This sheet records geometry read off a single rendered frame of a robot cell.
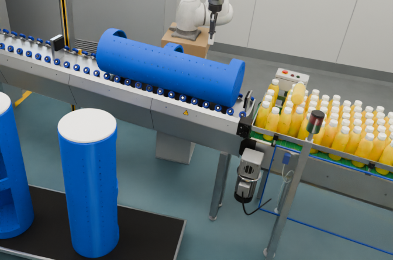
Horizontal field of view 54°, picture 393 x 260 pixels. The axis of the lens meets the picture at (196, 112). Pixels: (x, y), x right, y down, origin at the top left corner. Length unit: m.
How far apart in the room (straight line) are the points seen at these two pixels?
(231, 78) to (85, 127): 0.82
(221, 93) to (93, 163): 0.79
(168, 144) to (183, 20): 1.06
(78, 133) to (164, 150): 1.45
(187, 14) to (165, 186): 1.33
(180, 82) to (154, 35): 1.73
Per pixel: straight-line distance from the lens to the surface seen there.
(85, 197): 2.10
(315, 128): 1.86
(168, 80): 2.26
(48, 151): 3.46
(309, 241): 2.98
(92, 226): 2.27
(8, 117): 2.17
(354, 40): 5.17
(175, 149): 3.21
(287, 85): 2.48
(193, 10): 2.69
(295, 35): 5.08
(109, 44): 2.40
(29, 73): 2.87
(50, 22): 4.34
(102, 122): 1.97
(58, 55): 2.81
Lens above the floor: 2.19
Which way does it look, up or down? 34 degrees down
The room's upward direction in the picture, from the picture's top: 7 degrees clockwise
